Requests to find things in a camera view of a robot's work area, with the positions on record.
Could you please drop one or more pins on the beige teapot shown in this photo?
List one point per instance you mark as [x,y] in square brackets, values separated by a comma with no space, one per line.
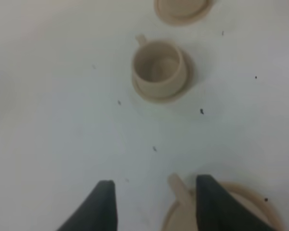
[186,197]

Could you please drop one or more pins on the near beige teacup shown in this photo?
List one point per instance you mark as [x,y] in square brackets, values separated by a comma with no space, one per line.
[159,70]

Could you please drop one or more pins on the large beige teapot saucer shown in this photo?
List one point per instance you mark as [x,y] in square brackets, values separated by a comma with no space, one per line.
[177,219]

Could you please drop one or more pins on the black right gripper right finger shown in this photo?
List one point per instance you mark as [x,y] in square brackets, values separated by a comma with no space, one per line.
[217,210]

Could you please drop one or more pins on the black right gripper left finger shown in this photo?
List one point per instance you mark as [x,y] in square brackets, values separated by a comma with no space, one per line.
[98,212]

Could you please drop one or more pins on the far beige cup saucer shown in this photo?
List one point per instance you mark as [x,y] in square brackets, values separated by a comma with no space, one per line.
[182,12]

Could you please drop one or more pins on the beige cup saucer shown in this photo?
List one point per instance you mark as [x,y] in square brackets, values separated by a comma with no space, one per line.
[191,80]
[182,12]

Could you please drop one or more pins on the near beige cup saucer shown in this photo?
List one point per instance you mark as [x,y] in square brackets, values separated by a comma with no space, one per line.
[191,80]

